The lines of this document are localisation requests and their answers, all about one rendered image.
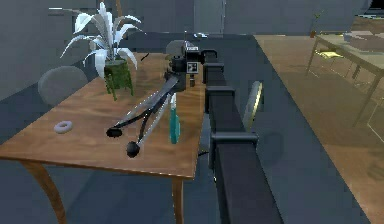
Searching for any teal spray bottle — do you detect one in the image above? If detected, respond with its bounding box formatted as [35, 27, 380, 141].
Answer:
[168, 92, 182, 145]

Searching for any small plant in brown pot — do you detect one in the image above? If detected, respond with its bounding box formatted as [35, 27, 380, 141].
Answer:
[308, 9, 325, 39]

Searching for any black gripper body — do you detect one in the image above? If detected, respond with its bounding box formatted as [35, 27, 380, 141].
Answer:
[163, 39, 188, 94]

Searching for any grey door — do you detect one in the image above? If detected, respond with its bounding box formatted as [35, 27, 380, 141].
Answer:
[194, 0, 225, 35]

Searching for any pale wooden table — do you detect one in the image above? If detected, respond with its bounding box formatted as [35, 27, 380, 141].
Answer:
[305, 32, 384, 128]

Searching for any white plant in green pot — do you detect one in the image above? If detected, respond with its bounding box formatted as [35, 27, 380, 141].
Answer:
[59, 1, 145, 102]

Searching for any grey flat box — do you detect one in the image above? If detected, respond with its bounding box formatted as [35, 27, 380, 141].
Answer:
[343, 30, 384, 52]

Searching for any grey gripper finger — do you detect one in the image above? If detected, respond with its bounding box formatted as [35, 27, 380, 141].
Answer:
[105, 75, 180, 139]
[125, 91, 174, 159]

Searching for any grey disc with gold rim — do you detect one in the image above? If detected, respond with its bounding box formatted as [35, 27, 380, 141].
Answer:
[242, 80, 265, 132]

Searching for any grey round chair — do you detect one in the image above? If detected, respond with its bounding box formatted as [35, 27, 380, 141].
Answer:
[37, 65, 90, 108]

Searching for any yellow seat chair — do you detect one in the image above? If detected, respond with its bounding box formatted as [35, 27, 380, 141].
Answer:
[314, 49, 363, 81]

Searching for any white ring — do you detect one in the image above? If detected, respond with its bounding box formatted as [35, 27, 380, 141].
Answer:
[53, 120, 74, 135]

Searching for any brown wooden table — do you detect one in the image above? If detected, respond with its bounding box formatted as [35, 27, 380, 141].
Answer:
[0, 52, 208, 224]

